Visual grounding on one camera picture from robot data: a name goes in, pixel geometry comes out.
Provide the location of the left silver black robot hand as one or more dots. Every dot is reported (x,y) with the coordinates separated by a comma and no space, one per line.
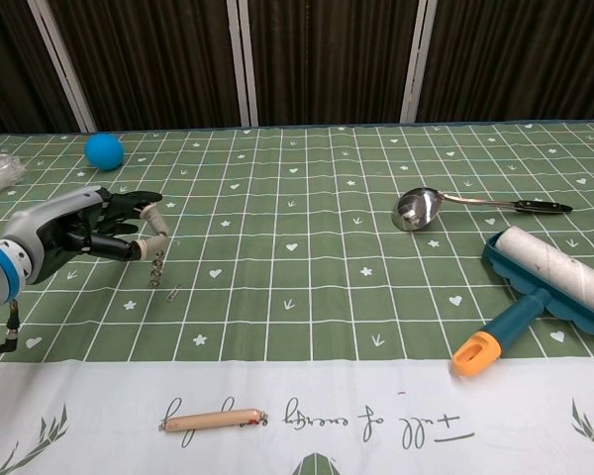
(54,222)

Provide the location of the blue ball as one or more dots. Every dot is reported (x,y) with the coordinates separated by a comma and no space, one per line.
(104,152)

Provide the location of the wrapped sausage stick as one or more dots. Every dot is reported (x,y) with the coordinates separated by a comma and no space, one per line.
(213,419)

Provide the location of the green grid deer tablecloth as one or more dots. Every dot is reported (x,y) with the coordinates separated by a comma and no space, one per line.
(326,277)

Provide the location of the teal lint roller orange tip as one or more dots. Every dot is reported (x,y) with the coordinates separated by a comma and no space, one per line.
(539,269)

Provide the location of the white partition frame post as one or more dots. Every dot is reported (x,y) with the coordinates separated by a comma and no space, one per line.
(242,62)
(418,59)
(62,64)

